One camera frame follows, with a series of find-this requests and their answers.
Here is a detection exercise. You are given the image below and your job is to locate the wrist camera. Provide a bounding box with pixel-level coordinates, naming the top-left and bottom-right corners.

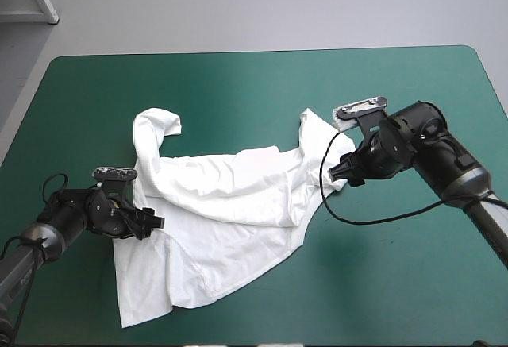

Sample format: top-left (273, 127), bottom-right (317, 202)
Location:
top-left (331, 95), bottom-right (389, 133)
top-left (91, 166), bottom-right (139, 195)

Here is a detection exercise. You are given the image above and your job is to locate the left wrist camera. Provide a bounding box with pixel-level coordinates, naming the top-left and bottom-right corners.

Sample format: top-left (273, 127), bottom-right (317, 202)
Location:
top-left (91, 166), bottom-right (139, 195)

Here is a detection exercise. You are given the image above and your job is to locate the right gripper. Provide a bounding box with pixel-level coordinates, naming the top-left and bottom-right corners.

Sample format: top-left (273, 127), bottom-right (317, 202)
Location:
top-left (328, 126), bottom-right (402, 189)

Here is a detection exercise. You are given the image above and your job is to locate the white T-shirt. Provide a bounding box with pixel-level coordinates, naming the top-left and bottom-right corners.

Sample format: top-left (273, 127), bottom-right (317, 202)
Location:
top-left (112, 106), bottom-right (357, 329)

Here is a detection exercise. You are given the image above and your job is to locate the black cable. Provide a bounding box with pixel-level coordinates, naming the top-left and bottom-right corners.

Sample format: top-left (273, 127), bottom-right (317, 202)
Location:
top-left (0, 172), bottom-right (71, 346)
top-left (318, 129), bottom-right (452, 226)

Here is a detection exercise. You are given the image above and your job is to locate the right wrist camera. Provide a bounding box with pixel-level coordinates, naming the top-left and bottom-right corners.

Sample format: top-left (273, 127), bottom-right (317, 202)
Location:
top-left (331, 95), bottom-right (389, 133)

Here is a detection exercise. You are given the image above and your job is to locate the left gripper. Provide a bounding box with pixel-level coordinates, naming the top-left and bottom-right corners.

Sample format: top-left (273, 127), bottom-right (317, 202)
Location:
top-left (84, 187), bottom-right (166, 242)

